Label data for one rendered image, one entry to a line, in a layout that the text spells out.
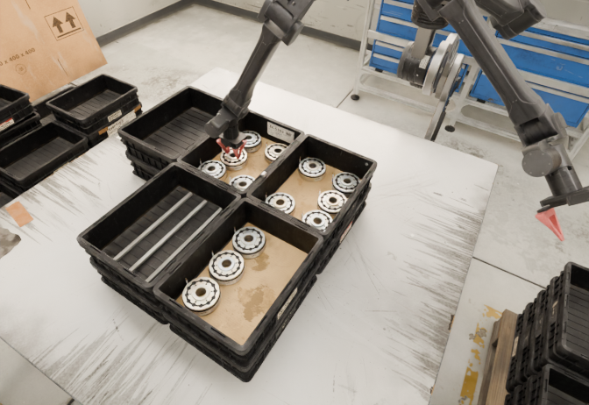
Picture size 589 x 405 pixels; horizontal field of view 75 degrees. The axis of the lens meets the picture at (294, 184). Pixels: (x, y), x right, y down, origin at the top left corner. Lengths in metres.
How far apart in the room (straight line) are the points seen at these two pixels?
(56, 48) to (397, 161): 3.05
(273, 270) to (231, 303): 0.16
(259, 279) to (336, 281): 0.29
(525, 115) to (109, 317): 1.24
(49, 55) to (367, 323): 3.36
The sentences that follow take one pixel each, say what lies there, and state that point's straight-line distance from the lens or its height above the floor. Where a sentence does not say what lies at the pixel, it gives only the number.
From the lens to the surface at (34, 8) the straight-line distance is 3.90.
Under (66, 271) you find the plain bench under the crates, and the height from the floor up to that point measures 0.70.
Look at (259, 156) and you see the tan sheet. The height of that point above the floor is 0.83.
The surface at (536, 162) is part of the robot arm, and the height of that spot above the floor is 1.33.
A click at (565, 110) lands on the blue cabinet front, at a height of 0.42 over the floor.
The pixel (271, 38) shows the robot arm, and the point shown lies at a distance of 1.08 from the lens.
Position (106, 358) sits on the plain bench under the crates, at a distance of 1.31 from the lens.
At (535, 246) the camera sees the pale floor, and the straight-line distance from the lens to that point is 2.74.
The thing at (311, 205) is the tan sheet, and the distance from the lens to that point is 1.35.
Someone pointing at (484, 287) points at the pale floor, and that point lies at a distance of 2.40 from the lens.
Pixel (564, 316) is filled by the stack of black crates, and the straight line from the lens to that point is 1.71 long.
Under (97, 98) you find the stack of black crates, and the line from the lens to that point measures 2.69.
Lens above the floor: 1.84
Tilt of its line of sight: 45 degrees down
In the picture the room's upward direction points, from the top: 3 degrees clockwise
